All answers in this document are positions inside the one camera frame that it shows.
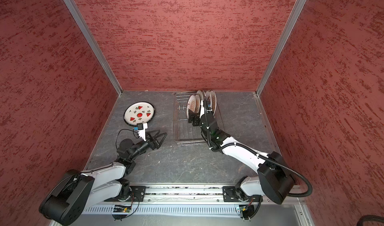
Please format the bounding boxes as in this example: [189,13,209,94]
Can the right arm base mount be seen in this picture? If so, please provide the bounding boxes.
[222,186,243,203]

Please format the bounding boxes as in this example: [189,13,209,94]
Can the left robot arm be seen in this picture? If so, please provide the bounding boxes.
[39,131,168,226]

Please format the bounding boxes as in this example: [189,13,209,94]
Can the right aluminium corner post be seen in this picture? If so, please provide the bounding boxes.
[256,0,307,97]

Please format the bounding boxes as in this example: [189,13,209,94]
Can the plain grey white plate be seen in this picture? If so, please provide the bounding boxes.
[197,90,205,102]

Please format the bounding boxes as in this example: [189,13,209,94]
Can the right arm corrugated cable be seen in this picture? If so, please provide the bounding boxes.
[206,98,313,198]

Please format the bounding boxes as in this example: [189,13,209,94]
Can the floral white plate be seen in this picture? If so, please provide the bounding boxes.
[205,90,212,104]

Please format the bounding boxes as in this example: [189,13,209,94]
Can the right circuit board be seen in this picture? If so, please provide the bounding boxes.
[239,205,256,220]

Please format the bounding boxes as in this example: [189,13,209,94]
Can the dark striped rim plate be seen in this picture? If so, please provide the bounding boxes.
[123,118,135,127]

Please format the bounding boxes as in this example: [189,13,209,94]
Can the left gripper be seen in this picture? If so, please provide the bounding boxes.
[129,128,168,160]

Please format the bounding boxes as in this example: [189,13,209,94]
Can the white watermelon pattern plate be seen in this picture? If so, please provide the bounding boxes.
[124,102,155,126]

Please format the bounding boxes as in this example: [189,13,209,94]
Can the circuit board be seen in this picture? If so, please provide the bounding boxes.
[239,205,256,220]
[113,205,132,214]

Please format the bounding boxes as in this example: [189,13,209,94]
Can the aluminium corner post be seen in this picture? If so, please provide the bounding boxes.
[63,0,123,97]
[256,0,307,97]

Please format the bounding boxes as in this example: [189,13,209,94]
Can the small red patterned plate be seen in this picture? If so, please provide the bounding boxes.
[187,94,200,118]

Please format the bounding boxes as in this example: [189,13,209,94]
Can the left aluminium corner post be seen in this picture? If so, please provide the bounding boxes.
[63,0,123,97]

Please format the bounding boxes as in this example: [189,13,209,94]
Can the black cable bottom right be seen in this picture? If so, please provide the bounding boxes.
[356,215,384,226]

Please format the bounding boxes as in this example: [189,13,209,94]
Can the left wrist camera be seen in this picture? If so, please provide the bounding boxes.
[134,123,148,141]

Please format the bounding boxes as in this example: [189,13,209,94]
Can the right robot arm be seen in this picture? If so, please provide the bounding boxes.
[188,113,295,205]

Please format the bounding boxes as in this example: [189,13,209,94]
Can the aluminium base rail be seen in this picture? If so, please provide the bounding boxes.
[64,183,305,204]

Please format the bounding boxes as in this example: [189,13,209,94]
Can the wire dish rack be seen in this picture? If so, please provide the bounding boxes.
[173,91,225,146]

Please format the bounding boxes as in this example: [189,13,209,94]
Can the rightmost floral plate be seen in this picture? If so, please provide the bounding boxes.
[210,90,217,114]

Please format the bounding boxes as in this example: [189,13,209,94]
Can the left circuit board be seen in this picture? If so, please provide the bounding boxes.
[113,205,132,214]

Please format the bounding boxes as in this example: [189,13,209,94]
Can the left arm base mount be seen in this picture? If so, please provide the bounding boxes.
[118,186,147,202]

